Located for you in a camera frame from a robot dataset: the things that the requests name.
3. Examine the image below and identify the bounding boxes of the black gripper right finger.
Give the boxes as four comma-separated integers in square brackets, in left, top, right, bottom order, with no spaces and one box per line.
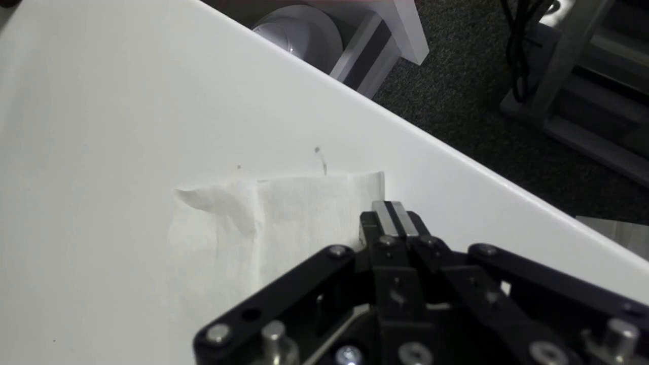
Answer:
[390,201,439,263]

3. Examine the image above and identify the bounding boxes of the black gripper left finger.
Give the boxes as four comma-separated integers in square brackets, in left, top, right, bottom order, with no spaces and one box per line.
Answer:
[359,201,400,265]

